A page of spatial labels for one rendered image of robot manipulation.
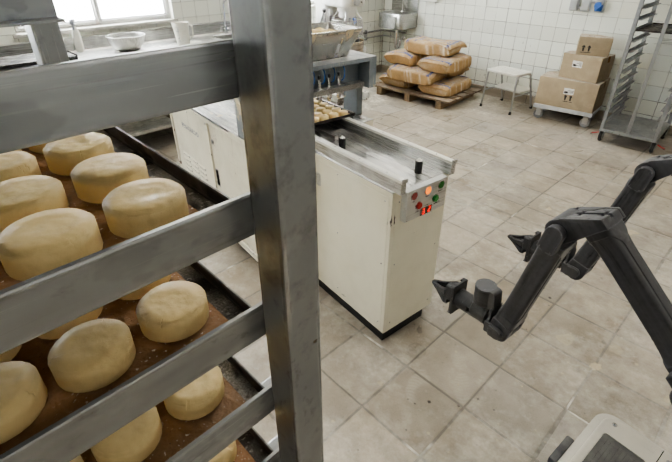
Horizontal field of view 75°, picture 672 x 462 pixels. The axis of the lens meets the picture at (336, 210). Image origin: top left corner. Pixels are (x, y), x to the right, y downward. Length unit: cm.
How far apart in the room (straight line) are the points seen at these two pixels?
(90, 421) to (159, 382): 4
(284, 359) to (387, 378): 179
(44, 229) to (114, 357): 9
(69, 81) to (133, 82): 3
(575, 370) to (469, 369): 48
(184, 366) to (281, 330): 7
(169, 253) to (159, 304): 10
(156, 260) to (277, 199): 7
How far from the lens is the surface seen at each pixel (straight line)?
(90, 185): 34
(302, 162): 25
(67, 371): 33
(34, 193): 34
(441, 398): 209
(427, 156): 196
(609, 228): 99
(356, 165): 185
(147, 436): 40
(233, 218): 28
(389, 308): 208
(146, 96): 23
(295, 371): 35
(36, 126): 22
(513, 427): 209
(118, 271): 26
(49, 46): 65
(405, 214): 177
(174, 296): 36
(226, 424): 39
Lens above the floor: 165
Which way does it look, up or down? 30 degrees down
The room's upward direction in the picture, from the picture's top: straight up
